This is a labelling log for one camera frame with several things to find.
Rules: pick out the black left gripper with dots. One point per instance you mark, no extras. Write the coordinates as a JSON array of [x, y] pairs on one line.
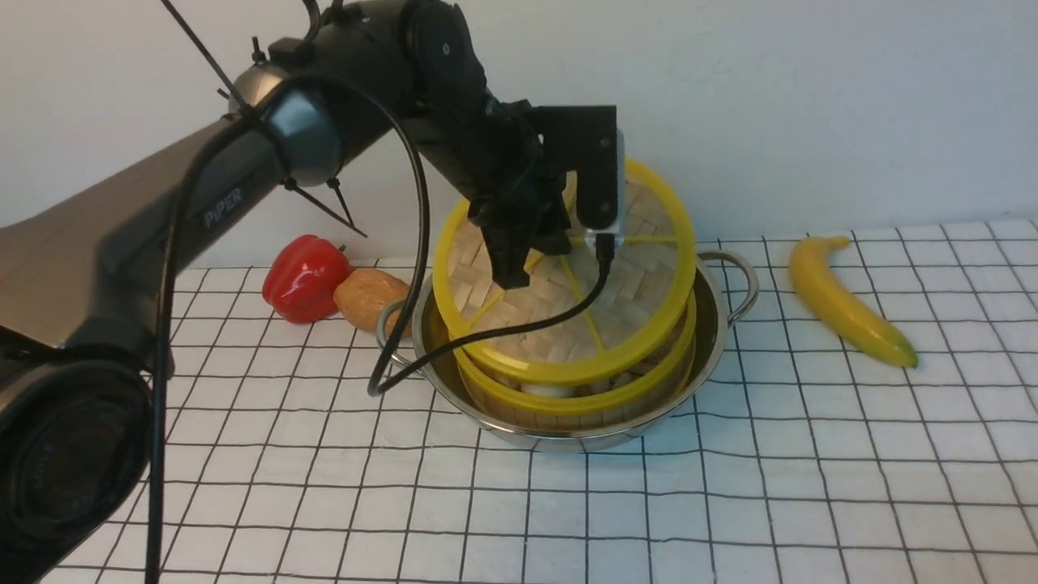
[[490, 152]]

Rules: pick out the yellow woven steamer lid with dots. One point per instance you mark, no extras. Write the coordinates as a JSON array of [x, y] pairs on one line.
[[646, 295]]

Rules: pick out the yellow-rimmed bamboo steamer basket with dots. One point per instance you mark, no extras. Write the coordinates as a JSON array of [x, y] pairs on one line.
[[618, 399]]

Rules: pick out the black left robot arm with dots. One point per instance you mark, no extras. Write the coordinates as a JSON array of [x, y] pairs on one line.
[[87, 285]]

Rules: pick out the stainless steel pot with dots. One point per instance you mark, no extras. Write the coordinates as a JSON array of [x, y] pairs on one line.
[[714, 322]]

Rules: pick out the brown potato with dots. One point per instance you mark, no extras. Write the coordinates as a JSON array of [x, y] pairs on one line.
[[363, 295]]

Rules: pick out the red bell pepper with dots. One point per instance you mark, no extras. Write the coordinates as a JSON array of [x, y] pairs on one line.
[[302, 280]]

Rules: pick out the yellow banana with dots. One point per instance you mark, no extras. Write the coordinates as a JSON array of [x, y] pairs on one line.
[[824, 295]]

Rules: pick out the white checkered tablecloth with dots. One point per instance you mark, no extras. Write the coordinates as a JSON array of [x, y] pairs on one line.
[[799, 461]]

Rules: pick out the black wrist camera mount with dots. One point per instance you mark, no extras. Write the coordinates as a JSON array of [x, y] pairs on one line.
[[586, 140]]

